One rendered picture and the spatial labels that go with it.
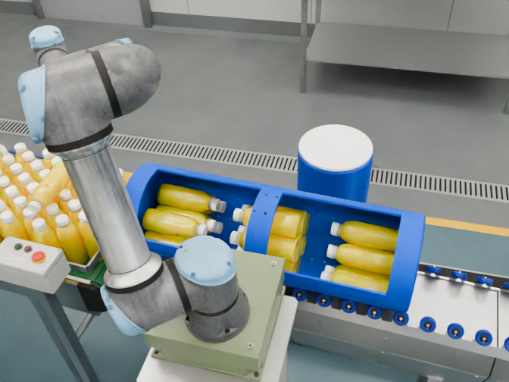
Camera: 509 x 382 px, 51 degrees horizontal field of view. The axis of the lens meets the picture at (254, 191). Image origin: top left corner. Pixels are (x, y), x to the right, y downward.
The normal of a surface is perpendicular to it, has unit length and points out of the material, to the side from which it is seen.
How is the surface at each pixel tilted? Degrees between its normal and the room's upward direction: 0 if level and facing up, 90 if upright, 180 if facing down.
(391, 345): 71
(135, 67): 52
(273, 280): 4
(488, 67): 0
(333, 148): 0
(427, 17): 90
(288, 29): 76
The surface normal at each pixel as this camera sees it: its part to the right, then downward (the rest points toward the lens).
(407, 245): -0.17, -0.40
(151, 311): 0.36, 0.32
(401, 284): -0.30, 0.30
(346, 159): -0.04, -0.73
